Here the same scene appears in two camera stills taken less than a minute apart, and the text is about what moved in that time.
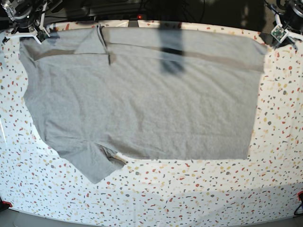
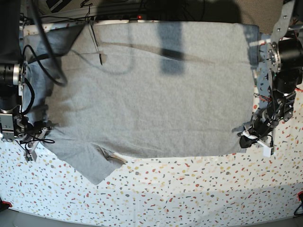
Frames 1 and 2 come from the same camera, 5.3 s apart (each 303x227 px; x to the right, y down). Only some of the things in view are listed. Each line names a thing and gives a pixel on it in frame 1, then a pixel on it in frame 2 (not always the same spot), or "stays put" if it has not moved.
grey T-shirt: (99, 95) stays put
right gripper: (279, 34) → (262, 130)
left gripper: (39, 35) → (30, 137)
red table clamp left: (4, 205) stays put
